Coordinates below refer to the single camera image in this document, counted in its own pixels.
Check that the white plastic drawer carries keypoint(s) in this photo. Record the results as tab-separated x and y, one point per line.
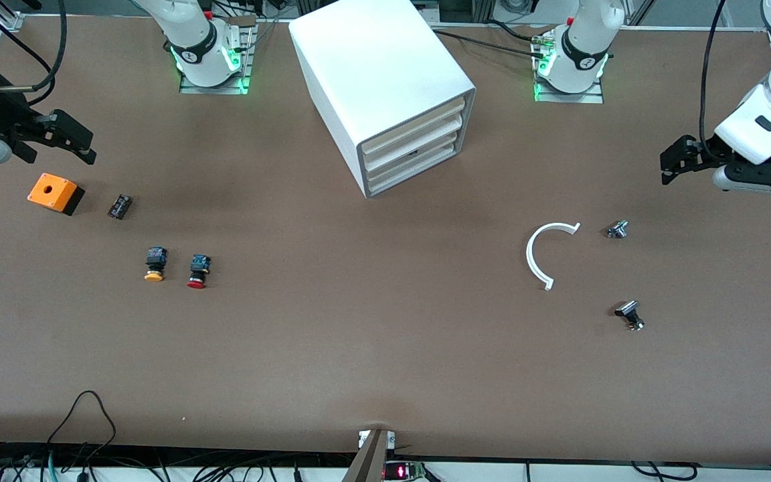
439	116
439	157
439	144
439	130

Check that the yellow push button switch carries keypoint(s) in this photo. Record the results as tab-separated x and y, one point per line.
155	263

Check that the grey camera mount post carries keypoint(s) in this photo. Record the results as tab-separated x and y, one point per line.
369	462

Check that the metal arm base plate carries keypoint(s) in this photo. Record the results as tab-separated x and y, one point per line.
586	98
191	88

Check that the red push button switch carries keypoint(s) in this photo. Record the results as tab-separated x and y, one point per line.
198	271

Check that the device with red display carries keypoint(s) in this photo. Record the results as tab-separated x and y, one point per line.
402	472

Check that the white drawer cabinet housing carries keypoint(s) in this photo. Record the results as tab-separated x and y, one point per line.
372	67

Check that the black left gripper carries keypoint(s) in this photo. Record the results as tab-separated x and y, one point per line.
702	151

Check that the upper metal bolt part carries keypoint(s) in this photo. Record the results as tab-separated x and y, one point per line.
617	229

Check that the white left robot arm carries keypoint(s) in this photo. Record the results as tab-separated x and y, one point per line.
767	120

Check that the small black contact block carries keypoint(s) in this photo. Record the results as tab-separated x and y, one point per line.
119	206

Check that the orange button enclosure box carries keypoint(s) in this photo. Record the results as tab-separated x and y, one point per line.
52	190

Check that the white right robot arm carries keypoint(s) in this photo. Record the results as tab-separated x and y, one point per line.
195	40

